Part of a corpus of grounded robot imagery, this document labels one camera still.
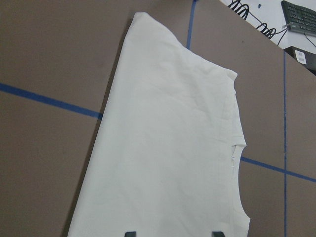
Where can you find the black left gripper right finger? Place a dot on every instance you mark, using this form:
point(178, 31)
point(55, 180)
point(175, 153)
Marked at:
point(217, 234)

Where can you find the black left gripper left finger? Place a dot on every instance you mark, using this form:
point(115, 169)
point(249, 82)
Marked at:
point(130, 234)

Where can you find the cream long-sleeve cat shirt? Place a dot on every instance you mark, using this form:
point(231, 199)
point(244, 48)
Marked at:
point(166, 157)

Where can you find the black labelled box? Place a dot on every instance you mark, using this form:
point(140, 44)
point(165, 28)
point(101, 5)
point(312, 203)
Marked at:
point(307, 59)

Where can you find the black keyboard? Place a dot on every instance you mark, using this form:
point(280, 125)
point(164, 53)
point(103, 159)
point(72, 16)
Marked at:
point(299, 19)

